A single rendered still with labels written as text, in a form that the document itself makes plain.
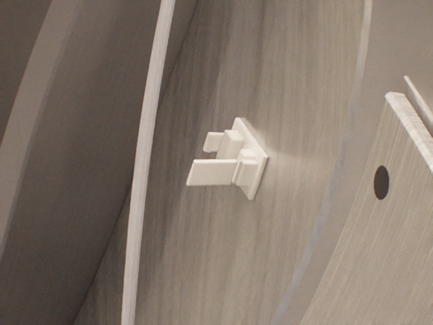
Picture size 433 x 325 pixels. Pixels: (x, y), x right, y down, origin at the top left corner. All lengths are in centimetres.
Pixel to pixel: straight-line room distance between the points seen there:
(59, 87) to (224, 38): 6
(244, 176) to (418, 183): 12
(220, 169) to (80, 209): 10
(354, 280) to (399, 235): 3
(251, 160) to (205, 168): 2
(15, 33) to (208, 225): 91
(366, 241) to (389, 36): 7
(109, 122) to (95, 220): 4
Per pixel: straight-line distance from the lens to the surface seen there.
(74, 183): 101
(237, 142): 95
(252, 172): 94
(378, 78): 88
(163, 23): 94
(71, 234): 103
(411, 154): 84
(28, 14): 188
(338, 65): 90
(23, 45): 187
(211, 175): 94
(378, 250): 86
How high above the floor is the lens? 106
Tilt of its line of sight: 6 degrees down
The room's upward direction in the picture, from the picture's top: 5 degrees clockwise
